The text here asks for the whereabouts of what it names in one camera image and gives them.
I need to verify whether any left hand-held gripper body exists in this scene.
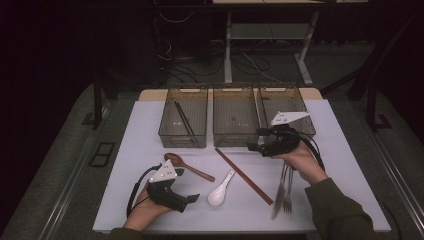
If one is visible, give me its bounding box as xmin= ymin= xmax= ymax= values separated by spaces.
xmin=146 ymin=159 xmax=189 ymax=214

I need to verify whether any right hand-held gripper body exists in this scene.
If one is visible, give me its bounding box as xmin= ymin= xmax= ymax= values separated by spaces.
xmin=258 ymin=110 xmax=311 ymax=158

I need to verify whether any brown wooden spoon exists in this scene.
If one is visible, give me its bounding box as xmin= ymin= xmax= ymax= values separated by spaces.
xmin=163 ymin=152 xmax=216 ymax=183

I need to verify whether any white ceramic spoon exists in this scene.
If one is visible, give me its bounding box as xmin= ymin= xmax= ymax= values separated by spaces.
xmin=207 ymin=169 xmax=237 ymax=207

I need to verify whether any smoky clear plastic bin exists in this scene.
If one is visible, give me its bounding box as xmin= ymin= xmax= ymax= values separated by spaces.
xmin=158 ymin=87 xmax=209 ymax=149
xmin=212 ymin=86 xmax=262 ymax=148
xmin=256 ymin=86 xmax=317 ymax=148

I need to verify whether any steel table knife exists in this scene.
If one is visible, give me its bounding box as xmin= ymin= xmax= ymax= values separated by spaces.
xmin=270 ymin=161 xmax=289 ymax=220

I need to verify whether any black chopstick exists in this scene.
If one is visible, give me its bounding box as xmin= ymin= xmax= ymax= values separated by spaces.
xmin=175 ymin=101 xmax=196 ymax=137
xmin=173 ymin=100 xmax=194 ymax=137

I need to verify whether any steel fork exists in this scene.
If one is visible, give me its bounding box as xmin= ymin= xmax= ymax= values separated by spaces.
xmin=282 ymin=166 xmax=296 ymax=214

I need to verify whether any person's left hand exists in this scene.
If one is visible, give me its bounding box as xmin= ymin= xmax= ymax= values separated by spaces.
xmin=123 ymin=186 xmax=174 ymax=232

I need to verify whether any person's right hand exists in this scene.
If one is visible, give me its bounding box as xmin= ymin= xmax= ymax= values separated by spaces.
xmin=273 ymin=141 xmax=329 ymax=186

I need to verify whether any white table cover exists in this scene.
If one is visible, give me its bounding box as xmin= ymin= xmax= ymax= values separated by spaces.
xmin=92 ymin=98 xmax=392 ymax=233

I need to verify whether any white metal desk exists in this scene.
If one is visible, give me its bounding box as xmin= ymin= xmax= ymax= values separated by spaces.
xmin=212 ymin=0 xmax=369 ymax=87

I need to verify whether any black metal stand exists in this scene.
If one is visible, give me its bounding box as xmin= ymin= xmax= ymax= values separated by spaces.
xmin=81 ymin=71 xmax=111 ymax=131
xmin=364 ymin=13 xmax=424 ymax=133

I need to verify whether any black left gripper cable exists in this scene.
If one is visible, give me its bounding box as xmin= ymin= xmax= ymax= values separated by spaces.
xmin=126 ymin=163 xmax=163 ymax=218

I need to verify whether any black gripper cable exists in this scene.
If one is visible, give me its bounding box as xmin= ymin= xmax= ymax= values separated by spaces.
xmin=126 ymin=163 xmax=163 ymax=218
xmin=296 ymin=133 xmax=326 ymax=171

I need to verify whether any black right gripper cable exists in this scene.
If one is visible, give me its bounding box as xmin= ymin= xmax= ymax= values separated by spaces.
xmin=296 ymin=133 xmax=326 ymax=171

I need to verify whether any black rectangular floor frame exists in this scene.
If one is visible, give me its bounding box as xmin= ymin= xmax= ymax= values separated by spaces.
xmin=87 ymin=141 xmax=117 ymax=168

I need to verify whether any metal floor rail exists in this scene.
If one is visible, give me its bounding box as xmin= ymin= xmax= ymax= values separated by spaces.
xmin=38 ymin=109 xmax=113 ymax=240
xmin=361 ymin=116 xmax=424 ymax=228

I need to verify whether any tangle of black floor cables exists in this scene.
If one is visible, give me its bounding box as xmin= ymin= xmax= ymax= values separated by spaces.
xmin=154 ymin=36 xmax=271 ymax=84

